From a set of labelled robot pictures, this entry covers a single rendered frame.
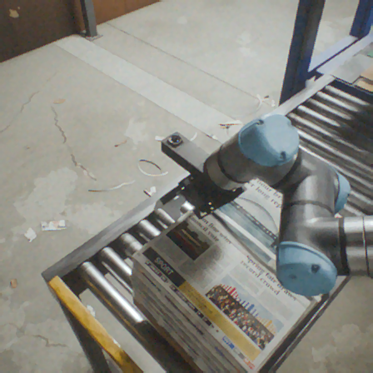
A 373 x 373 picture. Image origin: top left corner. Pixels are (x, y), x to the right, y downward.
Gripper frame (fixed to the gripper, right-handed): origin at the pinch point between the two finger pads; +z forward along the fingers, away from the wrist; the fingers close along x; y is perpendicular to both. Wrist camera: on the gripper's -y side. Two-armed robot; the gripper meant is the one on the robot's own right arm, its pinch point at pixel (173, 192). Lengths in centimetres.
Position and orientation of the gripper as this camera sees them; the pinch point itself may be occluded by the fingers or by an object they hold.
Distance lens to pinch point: 84.5
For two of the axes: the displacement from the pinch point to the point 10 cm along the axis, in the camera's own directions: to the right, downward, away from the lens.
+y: 5.7, 8.2, 0.0
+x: 7.1, -5.0, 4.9
